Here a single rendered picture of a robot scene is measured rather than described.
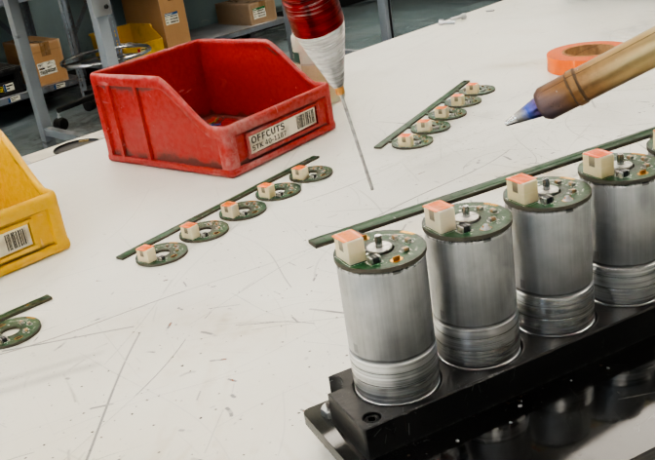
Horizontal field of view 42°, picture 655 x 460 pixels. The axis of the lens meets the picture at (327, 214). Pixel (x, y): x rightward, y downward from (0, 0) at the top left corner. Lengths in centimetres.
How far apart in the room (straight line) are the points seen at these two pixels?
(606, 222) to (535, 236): 3
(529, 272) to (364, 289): 6
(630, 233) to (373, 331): 9
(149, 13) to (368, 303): 476
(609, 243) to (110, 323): 20
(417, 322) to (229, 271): 17
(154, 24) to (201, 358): 466
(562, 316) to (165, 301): 18
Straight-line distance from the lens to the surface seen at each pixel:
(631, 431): 25
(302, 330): 33
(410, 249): 23
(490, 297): 24
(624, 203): 27
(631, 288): 28
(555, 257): 25
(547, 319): 26
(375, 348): 23
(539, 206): 25
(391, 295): 22
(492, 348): 25
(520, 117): 20
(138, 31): 503
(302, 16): 17
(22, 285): 43
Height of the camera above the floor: 91
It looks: 21 degrees down
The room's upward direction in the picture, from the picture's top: 9 degrees counter-clockwise
